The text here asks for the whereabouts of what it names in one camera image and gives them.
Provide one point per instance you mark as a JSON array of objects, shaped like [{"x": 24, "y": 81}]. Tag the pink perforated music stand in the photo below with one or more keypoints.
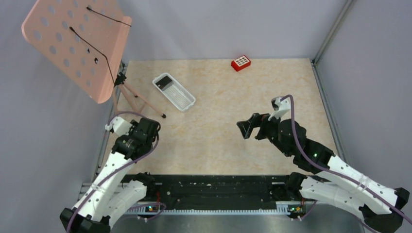
[{"x": 85, "y": 39}]

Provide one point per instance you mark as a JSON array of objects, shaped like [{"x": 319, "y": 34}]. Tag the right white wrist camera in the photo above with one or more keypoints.
[{"x": 280, "y": 106}]

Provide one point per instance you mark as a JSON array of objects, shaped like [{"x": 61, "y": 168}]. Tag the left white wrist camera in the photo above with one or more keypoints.
[{"x": 119, "y": 126}]

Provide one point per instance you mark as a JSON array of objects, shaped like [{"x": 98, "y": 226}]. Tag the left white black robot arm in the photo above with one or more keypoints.
[{"x": 100, "y": 207}]

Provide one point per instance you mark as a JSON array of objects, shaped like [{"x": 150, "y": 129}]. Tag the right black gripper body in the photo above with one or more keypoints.
[{"x": 269, "y": 129}]

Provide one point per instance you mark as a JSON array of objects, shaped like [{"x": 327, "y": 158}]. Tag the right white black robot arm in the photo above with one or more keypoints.
[{"x": 329, "y": 179}]

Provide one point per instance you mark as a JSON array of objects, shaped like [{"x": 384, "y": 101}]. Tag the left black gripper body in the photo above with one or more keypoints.
[{"x": 135, "y": 124}]

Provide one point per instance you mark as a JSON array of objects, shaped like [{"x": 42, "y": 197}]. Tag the aluminium frame rail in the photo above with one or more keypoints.
[{"x": 315, "y": 64}]

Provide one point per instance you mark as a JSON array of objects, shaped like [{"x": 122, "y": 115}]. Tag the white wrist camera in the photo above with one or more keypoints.
[
  {"x": 119, "y": 126},
  {"x": 280, "y": 106}
]

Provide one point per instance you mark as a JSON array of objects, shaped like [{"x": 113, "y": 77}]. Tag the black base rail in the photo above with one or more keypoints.
[{"x": 239, "y": 193}]

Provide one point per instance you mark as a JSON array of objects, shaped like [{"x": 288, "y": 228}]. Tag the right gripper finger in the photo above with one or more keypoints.
[
  {"x": 247, "y": 131},
  {"x": 250, "y": 124}
]

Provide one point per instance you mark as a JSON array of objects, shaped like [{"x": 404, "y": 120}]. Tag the white plastic basket tray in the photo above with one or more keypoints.
[{"x": 180, "y": 97}]

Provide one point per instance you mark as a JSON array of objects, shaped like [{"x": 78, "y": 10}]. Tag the red box with grid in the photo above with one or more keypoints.
[{"x": 241, "y": 63}]

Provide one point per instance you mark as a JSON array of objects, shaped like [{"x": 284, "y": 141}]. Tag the black card in basket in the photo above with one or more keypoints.
[{"x": 164, "y": 83}]

